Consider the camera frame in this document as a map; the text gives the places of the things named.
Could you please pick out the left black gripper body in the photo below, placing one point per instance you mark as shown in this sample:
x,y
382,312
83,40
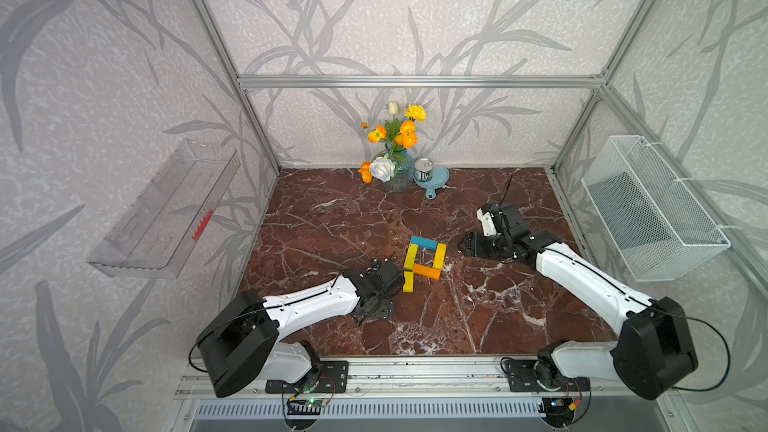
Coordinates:
x,y
383,309

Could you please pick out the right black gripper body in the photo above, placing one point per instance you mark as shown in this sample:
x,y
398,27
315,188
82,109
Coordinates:
x,y
496,247

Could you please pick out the yellow block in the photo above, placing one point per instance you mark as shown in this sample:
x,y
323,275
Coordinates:
x,y
408,281
439,257
411,257

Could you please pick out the orange block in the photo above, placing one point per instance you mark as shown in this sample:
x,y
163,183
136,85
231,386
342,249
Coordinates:
x,y
425,271

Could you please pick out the teal long block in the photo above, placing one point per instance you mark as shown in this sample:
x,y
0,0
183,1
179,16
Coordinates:
x,y
424,243

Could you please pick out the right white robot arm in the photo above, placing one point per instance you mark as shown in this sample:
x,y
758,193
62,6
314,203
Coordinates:
x,y
654,349

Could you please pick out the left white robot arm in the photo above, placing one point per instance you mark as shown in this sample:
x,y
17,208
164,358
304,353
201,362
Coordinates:
x,y
245,341

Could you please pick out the light blue dish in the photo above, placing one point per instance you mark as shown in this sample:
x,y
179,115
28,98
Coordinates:
x,y
438,179

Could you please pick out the metal tin can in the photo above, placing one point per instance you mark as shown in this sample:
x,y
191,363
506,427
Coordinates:
x,y
423,169

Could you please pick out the flower bouquet in vase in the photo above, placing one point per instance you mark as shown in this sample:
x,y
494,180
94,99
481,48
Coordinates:
x,y
393,166

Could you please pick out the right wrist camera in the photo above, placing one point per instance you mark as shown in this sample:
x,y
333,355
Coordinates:
x,y
487,223

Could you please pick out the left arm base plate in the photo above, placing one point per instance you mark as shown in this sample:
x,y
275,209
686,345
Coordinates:
x,y
325,377

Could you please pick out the aluminium front rail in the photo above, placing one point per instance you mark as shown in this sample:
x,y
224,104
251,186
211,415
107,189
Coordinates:
x,y
370,377

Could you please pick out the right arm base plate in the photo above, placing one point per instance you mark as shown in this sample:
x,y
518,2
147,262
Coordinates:
x,y
522,375

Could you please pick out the white wire wall basket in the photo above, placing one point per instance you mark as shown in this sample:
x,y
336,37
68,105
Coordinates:
x,y
660,228

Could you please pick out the clear plastic wall tray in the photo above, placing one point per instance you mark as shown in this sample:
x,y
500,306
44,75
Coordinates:
x,y
160,230

